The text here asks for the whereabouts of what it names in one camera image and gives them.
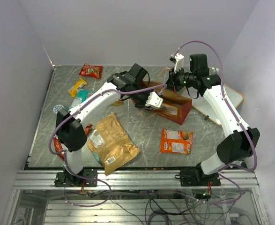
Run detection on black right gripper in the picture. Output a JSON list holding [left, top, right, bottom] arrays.
[[164, 66, 196, 93]]

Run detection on red brown paper bag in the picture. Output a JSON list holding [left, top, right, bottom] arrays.
[[141, 89, 192, 125]]

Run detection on tan paper chips bag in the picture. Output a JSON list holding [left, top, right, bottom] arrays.
[[87, 113, 141, 176]]

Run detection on orange Kettle chips bag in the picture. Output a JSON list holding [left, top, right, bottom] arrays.
[[161, 105, 178, 116]]

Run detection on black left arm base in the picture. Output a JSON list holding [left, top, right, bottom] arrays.
[[54, 169, 97, 188]]

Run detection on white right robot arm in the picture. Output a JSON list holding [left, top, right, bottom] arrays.
[[167, 53, 260, 186]]

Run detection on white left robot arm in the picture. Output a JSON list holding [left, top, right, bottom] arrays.
[[53, 64, 163, 186]]

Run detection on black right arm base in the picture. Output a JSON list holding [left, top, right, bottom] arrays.
[[175, 163, 221, 187]]

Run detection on colourful fruit candy bag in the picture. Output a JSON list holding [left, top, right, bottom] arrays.
[[111, 99, 124, 105]]

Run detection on red chips bag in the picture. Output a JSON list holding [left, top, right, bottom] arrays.
[[53, 124, 93, 161]]

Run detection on orange snack packet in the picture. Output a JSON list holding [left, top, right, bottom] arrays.
[[160, 129, 193, 155]]

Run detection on small red snack packet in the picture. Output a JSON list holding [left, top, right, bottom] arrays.
[[79, 63, 103, 79]]

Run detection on teal snack packet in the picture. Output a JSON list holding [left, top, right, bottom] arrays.
[[68, 89, 95, 111]]

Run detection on yellow snack bar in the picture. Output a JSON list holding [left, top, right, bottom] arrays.
[[68, 78, 88, 98]]

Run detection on blue white round tin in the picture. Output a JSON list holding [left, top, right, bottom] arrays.
[[53, 104, 64, 114]]

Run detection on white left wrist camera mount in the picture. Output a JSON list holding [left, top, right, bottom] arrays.
[[145, 91, 164, 109]]

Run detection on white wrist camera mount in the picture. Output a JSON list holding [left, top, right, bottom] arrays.
[[170, 53, 185, 73], [145, 91, 164, 109]]

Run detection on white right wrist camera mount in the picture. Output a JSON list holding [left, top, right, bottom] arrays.
[[170, 53, 185, 73]]

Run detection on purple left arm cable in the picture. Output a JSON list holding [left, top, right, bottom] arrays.
[[48, 83, 168, 207]]

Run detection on loose cable bundle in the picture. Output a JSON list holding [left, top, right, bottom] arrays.
[[64, 185, 243, 225]]

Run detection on aluminium frame rails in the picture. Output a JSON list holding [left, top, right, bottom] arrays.
[[3, 170, 270, 225]]

